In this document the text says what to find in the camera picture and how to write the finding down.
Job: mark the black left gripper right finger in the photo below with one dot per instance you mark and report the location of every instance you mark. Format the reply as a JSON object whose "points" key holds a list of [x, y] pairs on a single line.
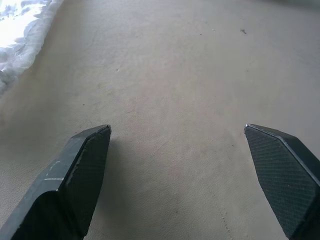
{"points": [[282, 175]]}

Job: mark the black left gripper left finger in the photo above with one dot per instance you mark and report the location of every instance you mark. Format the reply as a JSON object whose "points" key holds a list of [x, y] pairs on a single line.
{"points": [[75, 180]]}

